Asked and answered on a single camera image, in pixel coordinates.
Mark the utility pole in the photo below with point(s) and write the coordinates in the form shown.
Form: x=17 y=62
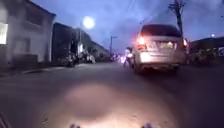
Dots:
x=179 y=16

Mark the white car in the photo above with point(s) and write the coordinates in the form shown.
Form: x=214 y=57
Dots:
x=160 y=48

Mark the white building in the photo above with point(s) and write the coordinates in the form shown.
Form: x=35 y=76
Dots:
x=31 y=33

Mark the group of parked motorcycles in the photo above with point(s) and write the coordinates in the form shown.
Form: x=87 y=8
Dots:
x=71 y=60

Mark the row of distant buildings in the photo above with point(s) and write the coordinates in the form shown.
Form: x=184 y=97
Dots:
x=98 y=51

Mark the dark pavement strip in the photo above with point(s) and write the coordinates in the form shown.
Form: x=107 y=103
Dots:
x=33 y=70

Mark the grey asphalt road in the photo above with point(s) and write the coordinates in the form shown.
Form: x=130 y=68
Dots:
x=100 y=76

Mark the robot's own part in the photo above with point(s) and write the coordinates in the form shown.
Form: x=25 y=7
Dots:
x=75 y=126
x=146 y=125

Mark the low dark building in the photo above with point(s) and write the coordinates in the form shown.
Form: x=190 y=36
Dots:
x=206 y=46

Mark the person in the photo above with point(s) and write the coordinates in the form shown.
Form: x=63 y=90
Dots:
x=128 y=55

